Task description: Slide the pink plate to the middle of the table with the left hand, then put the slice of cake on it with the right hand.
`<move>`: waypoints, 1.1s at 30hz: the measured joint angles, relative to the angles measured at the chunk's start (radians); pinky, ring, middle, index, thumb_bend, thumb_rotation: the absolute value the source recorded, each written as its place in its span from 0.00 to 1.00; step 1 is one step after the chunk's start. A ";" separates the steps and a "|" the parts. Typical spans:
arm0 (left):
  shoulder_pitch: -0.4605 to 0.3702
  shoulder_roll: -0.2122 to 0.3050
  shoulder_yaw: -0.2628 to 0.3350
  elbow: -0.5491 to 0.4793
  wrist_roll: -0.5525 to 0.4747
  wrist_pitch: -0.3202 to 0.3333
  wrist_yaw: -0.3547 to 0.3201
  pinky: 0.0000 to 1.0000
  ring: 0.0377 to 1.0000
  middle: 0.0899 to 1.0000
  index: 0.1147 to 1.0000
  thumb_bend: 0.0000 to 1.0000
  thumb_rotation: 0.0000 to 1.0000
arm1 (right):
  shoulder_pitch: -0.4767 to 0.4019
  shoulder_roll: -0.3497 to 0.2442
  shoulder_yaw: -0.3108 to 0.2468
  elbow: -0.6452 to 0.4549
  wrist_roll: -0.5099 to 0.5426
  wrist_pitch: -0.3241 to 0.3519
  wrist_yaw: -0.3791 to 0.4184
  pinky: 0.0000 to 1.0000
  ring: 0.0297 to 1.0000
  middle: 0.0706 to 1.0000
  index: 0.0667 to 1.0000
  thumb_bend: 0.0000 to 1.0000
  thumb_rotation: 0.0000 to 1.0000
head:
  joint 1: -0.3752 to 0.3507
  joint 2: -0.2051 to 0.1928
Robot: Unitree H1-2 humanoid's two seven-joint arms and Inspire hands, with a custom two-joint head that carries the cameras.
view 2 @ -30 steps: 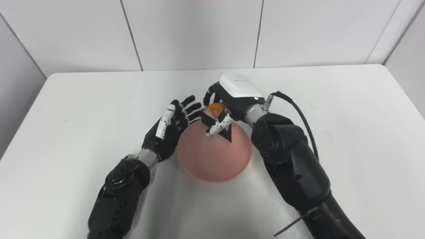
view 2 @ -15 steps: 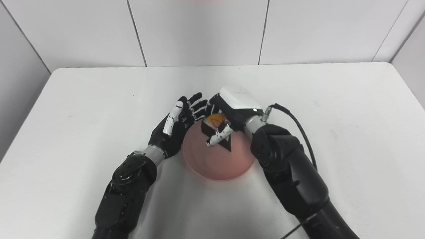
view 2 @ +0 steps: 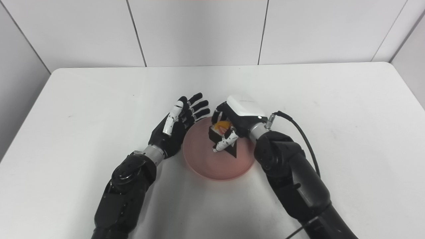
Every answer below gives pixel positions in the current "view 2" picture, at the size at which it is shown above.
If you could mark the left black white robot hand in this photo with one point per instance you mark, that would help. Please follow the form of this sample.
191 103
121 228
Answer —
171 136

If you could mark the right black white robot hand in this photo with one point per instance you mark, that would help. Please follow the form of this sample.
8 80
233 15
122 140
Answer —
245 108

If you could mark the cake slice with fruit topping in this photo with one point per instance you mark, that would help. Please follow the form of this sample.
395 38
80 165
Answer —
223 125

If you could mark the pink round plate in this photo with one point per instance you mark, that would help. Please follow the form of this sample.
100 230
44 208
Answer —
212 166

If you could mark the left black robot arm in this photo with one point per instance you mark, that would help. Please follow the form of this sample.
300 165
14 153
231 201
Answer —
126 192

